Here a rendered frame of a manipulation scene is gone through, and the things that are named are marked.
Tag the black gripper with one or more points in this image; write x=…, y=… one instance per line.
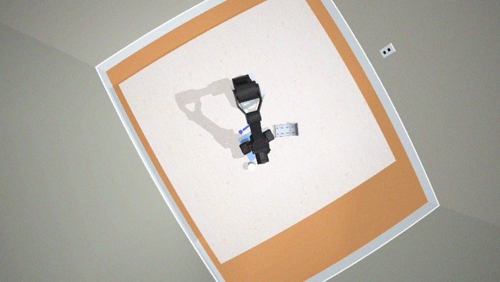
x=246, y=148

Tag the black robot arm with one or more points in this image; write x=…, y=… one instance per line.
x=246, y=89

